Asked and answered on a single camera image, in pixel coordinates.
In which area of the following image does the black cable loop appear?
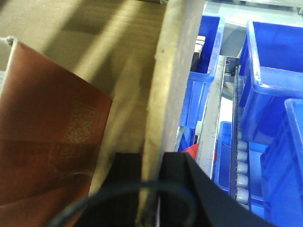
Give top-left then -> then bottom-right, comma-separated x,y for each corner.
48,180 -> 197,227

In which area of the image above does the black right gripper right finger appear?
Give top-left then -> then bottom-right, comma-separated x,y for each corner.
159,152 -> 272,227

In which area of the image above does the blue bin lower right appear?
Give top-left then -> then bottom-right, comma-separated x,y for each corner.
261,98 -> 303,227

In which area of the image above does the blue bin bottom level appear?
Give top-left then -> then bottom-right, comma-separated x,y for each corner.
213,121 -> 267,217

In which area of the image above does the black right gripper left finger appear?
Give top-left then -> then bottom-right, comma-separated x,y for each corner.
75,153 -> 142,227

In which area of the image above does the metal roller rail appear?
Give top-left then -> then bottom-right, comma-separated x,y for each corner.
196,55 -> 250,210

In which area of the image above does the plain brown cardboard box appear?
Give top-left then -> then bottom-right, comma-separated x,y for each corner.
0,0 -> 206,227

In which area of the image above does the blue bin left of rail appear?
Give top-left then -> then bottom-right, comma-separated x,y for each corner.
175,14 -> 225,152

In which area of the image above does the red printed cardboard box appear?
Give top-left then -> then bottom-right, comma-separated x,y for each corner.
0,37 -> 112,227

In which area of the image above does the blue bin upper right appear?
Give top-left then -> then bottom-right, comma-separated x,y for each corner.
239,21 -> 303,145

